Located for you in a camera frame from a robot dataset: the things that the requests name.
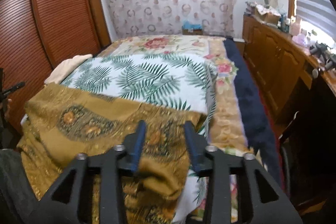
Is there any brown gold patterned shirt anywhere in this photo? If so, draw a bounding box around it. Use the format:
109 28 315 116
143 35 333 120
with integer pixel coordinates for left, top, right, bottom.
18 84 205 223

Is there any left forearm dark sleeve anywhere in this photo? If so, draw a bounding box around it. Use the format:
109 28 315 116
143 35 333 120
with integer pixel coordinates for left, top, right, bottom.
0 149 38 223

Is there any person's left hand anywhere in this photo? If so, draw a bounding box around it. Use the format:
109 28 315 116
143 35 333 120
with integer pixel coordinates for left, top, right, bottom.
1 98 12 120

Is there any navy blue bed cover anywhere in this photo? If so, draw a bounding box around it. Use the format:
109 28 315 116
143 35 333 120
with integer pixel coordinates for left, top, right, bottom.
223 38 283 187

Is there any floral rose bed blanket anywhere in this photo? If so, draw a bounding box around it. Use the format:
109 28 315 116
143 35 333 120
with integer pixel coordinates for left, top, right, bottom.
99 35 253 222

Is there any brown louvered wardrobe door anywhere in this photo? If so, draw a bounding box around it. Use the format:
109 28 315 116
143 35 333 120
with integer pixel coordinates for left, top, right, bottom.
1 0 111 131

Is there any wooden cabinet sideboard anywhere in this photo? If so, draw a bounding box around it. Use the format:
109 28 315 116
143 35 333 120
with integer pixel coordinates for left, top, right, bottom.
243 16 335 124

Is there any white palm leaf blanket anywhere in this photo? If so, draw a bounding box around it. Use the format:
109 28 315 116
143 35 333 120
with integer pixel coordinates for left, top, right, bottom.
57 53 217 223

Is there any spare black gripper on cabinet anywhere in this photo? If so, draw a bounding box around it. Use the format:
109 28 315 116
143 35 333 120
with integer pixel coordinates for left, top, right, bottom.
309 42 336 71

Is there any pale pink plastic bag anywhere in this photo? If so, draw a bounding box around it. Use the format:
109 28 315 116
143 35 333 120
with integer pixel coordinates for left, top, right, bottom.
292 34 309 48

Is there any pink bottle on cabinet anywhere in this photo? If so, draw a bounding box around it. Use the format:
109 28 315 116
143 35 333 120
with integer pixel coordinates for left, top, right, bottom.
289 16 301 36

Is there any open cardboard box on cabinet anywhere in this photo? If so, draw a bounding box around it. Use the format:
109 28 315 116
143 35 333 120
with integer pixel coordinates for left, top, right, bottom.
254 4 281 25

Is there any cardboard box with blue cloth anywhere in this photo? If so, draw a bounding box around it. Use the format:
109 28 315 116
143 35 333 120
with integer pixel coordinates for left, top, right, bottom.
182 20 203 35

